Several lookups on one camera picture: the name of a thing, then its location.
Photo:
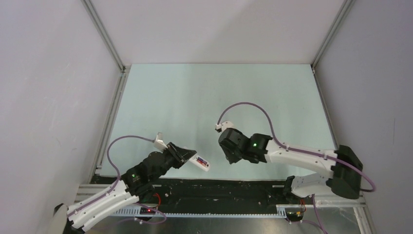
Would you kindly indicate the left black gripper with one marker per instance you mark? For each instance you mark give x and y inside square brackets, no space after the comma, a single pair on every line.
[180,155]

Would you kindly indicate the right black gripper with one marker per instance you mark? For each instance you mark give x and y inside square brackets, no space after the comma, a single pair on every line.
[232,159]

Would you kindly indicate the white remote control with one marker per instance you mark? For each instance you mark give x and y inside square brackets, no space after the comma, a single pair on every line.
[192,160]

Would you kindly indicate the blue battery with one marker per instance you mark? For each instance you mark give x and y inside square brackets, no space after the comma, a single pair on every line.
[201,161]

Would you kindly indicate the red battery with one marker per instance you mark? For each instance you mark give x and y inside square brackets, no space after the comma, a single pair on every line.
[200,165]

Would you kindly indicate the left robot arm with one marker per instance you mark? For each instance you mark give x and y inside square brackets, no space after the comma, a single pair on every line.
[135,184]

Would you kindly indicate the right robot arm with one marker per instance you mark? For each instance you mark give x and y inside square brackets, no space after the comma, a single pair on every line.
[333,171]

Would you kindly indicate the left controller board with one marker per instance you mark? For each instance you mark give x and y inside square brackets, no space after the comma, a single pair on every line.
[147,211]

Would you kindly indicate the controller board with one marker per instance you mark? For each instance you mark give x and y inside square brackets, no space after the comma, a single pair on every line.
[293,217]
[147,211]

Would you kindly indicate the right controller board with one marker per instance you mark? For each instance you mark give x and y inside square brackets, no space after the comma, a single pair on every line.
[293,217]

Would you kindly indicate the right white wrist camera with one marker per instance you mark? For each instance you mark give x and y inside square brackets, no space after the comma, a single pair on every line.
[223,126]

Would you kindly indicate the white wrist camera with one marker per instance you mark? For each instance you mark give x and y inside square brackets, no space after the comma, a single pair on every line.
[158,143]
[223,126]

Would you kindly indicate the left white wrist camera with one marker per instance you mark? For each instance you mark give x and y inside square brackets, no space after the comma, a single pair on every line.
[158,143]

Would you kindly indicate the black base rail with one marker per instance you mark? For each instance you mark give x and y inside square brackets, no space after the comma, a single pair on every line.
[202,196]

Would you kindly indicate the grey slotted cable duct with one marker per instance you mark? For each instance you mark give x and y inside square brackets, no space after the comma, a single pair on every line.
[136,211]

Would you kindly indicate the left aluminium frame profile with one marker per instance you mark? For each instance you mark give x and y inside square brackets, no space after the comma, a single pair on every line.
[103,57]

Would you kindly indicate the aluminium frame profile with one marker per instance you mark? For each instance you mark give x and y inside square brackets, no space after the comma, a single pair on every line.
[103,57]
[361,94]

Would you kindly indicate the right aluminium frame profile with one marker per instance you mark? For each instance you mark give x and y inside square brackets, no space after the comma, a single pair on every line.
[361,94]

